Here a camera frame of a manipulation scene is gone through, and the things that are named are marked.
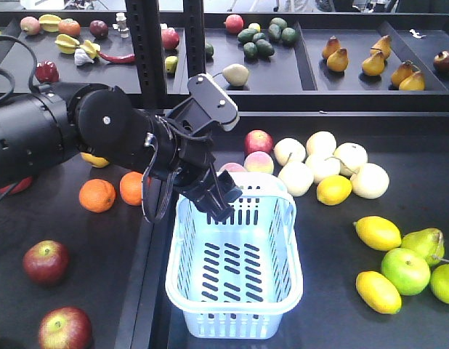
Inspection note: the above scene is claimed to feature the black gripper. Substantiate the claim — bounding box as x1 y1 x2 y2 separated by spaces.
148 97 242 222

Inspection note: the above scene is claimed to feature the light blue plastic basket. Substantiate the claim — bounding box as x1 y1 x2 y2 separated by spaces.
165 172 303 340

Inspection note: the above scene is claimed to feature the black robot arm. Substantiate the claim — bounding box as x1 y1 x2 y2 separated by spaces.
0 74 242 222

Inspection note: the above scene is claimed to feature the pink peach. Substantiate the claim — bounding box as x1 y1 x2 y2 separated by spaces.
244 151 274 175

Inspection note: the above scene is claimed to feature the red apple beside peaches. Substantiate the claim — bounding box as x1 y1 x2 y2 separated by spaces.
244 129 274 155

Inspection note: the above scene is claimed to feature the small orange lower right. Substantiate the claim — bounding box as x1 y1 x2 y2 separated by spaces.
119 172 142 206

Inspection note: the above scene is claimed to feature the small orange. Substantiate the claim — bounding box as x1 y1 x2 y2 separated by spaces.
119 172 142 206
78 178 116 213

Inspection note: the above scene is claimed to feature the yellow lemon upper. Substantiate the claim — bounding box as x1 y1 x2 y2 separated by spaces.
316 174 352 206

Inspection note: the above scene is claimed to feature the yellow lemon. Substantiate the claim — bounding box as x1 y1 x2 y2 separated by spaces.
353 216 402 252
355 270 403 315
316 174 352 206

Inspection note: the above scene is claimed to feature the small orange lower left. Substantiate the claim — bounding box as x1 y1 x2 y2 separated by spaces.
78 178 116 213

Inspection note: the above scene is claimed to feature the yellow orange right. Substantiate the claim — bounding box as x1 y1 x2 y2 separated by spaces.
80 152 110 169

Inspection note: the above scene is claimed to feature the yellow lemon middle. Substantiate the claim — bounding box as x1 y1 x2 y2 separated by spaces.
353 216 402 252

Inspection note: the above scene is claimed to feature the black wood-panel fruit stand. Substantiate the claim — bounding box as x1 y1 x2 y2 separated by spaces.
0 9 449 348

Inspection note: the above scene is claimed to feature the red apple rear tray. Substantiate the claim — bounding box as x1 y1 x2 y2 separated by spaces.
161 28 179 50

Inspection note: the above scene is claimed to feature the red chili pepper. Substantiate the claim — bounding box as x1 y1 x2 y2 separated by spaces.
98 52 135 64

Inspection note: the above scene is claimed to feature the yellow lemon lower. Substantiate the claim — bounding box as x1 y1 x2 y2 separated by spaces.
355 270 403 315

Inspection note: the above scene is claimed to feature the dark red apple upper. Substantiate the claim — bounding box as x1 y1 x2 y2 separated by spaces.
22 240 70 286

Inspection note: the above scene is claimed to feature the pink-red apple centre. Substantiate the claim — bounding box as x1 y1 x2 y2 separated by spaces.
0 176 33 195

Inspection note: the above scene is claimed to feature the yellow starfruit right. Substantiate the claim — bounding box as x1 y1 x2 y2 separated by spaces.
80 39 100 59

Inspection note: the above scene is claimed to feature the yellow starfruit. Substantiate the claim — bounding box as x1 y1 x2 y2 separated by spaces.
54 33 80 55
80 39 100 59

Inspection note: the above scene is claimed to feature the white garlic bulb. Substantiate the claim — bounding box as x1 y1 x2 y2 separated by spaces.
73 48 94 67

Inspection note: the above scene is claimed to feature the green apple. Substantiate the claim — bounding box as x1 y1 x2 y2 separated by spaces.
381 247 431 296

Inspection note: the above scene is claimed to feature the red-yellow apple front right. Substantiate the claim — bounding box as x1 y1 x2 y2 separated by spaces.
38 306 93 349

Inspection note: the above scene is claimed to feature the dark purple onion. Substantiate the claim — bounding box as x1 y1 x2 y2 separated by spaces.
89 20 109 39

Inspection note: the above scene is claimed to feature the green pear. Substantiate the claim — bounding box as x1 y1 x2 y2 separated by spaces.
401 228 445 267

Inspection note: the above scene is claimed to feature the red bell pepper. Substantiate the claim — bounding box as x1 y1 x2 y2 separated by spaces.
35 60 60 83

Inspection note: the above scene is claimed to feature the yellow starfruit left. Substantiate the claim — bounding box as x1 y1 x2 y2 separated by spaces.
54 33 80 55

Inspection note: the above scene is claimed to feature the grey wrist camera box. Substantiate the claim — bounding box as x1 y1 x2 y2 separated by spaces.
187 73 239 132

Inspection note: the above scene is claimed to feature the black perforated upright post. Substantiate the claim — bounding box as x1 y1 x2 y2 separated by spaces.
125 0 167 109

